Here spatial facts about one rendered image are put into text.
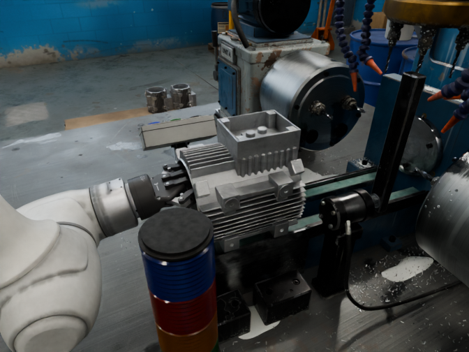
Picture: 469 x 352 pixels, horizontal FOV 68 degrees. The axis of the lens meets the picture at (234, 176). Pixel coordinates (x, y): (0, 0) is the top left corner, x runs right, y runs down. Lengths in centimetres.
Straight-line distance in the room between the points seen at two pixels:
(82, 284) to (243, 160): 30
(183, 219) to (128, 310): 50
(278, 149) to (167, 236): 37
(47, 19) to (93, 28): 62
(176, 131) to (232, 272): 33
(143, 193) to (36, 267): 21
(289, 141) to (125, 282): 47
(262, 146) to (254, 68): 53
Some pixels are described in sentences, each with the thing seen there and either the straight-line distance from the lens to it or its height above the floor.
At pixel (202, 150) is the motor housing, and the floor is 111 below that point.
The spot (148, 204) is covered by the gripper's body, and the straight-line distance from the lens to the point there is 59.
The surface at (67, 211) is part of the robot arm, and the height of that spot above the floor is 108.
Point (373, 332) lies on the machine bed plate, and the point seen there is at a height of 80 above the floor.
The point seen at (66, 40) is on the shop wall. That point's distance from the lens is 614.
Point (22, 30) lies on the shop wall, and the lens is 610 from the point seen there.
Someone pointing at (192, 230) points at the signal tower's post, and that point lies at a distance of 28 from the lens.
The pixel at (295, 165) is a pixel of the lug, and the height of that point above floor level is 109.
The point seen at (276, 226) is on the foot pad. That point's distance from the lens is 64.
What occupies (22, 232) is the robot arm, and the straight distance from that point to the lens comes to 46.
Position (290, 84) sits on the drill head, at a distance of 94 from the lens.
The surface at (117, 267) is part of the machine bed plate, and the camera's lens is 86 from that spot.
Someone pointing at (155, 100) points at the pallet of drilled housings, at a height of 28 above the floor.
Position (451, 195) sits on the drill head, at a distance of 62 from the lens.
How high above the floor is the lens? 140
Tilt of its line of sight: 33 degrees down
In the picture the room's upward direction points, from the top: straight up
